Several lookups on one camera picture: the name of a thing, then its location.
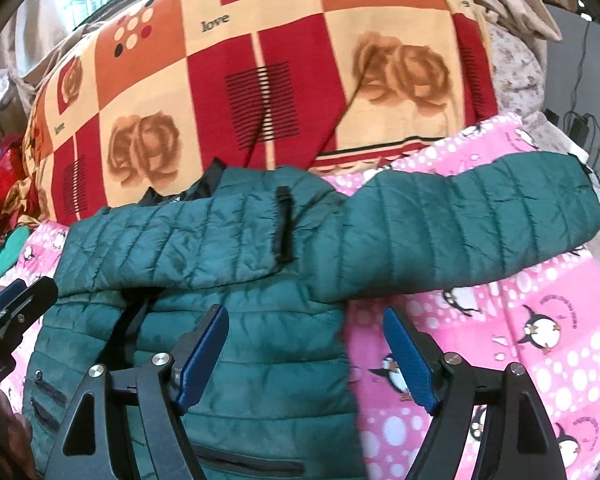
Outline black power adapter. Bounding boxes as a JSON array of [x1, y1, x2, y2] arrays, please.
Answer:
[[572, 115, 593, 147]]

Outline pink penguin print blanket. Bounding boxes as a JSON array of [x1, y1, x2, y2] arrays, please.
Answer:
[[0, 112, 600, 480]]

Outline rose print checked blanket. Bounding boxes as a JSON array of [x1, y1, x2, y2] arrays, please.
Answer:
[[22, 0, 501, 223]]

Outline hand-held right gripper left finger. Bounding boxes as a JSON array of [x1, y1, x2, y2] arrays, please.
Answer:
[[54, 304, 230, 480]]

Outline green cloth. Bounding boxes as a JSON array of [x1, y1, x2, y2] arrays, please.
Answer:
[[0, 240, 31, 301]]

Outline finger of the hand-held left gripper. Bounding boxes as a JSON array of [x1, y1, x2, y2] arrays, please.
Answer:
[[0, 276, 59, 356], [0, 279, 28, 321]]

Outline red cloth pile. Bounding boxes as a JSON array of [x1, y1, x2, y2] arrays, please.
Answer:
[[0, 132, 46, 241]]

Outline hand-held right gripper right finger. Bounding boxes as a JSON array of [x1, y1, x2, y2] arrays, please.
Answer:
[[383, 306, 568, 480]]

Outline green puffer jacket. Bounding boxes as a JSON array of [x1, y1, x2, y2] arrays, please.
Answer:
[[22, 157, 600, 480]]

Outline beige curtain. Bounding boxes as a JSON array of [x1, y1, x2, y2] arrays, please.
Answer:
[[0, 0, 106, 126]]

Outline person's left hand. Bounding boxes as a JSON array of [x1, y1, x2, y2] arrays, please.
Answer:
[[0, 387, 35, 480]]

